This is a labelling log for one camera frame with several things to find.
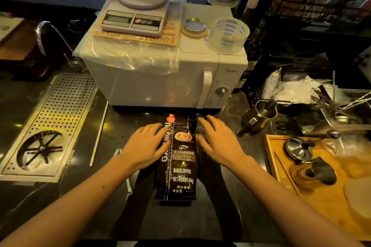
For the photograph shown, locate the dark bottle with white cap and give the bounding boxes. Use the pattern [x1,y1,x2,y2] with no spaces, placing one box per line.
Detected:
[240,0,263,42]

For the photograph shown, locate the person's right hand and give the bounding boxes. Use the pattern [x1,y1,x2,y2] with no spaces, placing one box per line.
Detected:
[197,115,248,170]

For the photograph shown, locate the thin white stick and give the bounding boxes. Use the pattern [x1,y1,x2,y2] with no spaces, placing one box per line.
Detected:
[89,101,109,167]

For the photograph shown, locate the white kitchen scale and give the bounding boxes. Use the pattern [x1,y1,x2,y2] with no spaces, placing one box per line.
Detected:
[100,0,170,38]

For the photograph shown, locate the brown wooden board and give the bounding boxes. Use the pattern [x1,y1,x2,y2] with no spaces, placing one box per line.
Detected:
[0,18,44,62]

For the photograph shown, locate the perforated steel drip tray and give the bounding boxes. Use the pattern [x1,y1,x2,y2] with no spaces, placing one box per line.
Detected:
[0,73,99,184]

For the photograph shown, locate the round gold metal tin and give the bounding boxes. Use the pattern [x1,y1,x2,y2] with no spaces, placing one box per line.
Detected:
[181,18,209,39]

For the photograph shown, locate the chrome faucet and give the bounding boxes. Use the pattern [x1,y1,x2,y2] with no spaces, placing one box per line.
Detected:
[35,20,87,72]

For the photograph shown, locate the dark steel milk pitcher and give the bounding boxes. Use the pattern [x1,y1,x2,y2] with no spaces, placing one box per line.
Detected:
[237,99,278,138]

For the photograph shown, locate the person's left forearm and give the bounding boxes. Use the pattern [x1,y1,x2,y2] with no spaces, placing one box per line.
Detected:
[0,157,139,247]

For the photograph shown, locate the clear plastic sheet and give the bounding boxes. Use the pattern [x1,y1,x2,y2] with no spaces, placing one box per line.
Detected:
[72,0,184,75]

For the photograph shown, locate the steel funnel with handle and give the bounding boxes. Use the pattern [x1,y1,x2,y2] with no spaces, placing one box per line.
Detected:
[285,130,341,163]

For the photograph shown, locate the white pot saucer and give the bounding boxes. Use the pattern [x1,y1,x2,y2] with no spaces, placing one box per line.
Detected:
[206,0,239,8]

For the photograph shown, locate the black wire rack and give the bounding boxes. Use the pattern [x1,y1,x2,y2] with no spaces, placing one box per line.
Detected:
[262,0,371,62]

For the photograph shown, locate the white microwave oven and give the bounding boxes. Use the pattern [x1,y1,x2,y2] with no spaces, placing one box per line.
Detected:
[74,1,249,110]

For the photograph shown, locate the person's right forearm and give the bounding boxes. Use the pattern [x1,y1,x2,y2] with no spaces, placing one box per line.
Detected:
[230,156,365,247]

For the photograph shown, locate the clear printed tape roll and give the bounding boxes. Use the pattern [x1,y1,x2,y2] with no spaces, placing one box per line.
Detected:
[206,17,250,55]

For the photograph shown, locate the steel wire tongs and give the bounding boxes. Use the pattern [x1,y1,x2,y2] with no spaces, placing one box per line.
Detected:
[310,71,371,129]

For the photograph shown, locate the black coffee bean bag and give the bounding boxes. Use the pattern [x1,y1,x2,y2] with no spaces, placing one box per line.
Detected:
[154,114,199,207]

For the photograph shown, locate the white plastic bag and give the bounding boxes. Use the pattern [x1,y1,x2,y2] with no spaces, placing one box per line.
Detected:
[261,68,351,105]

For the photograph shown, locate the wooden serving tray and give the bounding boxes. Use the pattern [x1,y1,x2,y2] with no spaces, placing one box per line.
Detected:
[263,134,371,241]

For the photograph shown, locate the yellow printed paper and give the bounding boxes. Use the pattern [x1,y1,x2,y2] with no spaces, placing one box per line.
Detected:
[92,19,181,47]

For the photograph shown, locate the person's left hand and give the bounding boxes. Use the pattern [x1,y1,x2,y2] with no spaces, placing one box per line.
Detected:
[120,123,172,173]

